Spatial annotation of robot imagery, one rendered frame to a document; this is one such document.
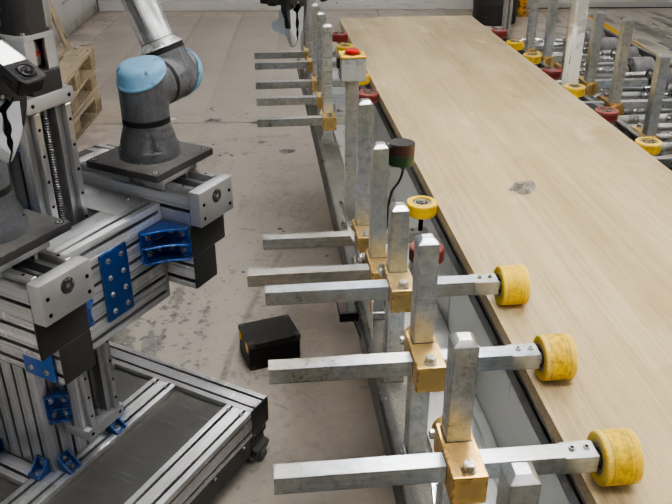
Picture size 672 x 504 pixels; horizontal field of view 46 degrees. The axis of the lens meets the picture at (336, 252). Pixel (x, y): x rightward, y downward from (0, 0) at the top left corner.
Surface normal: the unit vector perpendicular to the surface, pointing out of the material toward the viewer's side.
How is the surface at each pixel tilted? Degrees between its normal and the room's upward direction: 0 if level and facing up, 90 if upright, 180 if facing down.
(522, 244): 0
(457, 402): 90
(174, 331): 0
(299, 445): 0
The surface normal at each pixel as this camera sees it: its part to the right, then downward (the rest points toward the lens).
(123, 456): 0.00, -0.88
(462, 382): 0.11, 0.46
